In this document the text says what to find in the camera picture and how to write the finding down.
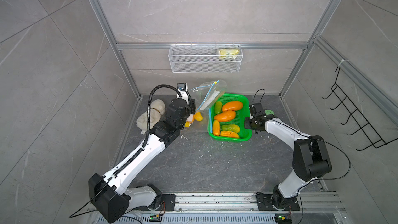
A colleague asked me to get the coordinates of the metal base rail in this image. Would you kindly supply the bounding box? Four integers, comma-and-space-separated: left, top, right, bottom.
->
90, 191, 346, 224

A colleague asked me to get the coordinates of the green plastic basket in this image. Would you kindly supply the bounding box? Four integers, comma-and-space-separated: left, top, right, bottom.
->
207, 93, 252, 143

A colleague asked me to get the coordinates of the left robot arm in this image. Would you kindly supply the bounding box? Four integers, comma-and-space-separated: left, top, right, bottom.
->
88, 83, 195, 224

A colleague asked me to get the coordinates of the large orange mango top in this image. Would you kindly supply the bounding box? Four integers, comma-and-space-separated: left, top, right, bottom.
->
222, 101, 243, 112

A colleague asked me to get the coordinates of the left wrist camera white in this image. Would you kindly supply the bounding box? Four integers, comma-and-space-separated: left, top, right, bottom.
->
177, 83, 188, 101

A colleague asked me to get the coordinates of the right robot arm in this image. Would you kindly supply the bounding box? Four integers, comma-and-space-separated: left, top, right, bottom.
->
244, 103, 332, 210

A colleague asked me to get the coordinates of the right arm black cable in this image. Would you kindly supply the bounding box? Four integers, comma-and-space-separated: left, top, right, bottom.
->
251, 88, 352, 181

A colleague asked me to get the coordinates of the yellow-green mango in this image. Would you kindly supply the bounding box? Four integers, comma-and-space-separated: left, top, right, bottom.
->
221, 124, 240, 133

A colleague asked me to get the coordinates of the spare clear plastic bag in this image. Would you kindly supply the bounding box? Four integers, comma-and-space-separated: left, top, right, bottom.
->
188, 80, 227, 112

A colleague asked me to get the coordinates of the orange-yellow mango back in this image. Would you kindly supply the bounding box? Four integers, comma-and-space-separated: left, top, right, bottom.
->
214, 111, 236, 122

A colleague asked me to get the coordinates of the clear zip-top bag blue zipper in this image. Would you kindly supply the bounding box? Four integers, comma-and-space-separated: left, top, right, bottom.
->
184, 111, 204, 130

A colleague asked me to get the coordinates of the white plush toy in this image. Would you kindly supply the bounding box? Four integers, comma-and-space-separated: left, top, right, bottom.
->
136, 99, 165, 134

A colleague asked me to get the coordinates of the black wall hook rack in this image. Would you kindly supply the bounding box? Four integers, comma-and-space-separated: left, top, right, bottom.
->
322, 67, 398, 151

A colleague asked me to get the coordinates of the green mango small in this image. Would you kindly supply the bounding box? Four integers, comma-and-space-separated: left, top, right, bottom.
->
214, 101, 222, 115

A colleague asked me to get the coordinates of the white wire wall basket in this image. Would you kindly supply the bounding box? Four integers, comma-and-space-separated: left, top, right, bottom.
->
168, 44, 243, 73

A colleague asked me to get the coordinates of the yellow packet in wire basket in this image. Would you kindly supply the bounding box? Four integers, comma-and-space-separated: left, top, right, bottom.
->
217, 49, 240, 60

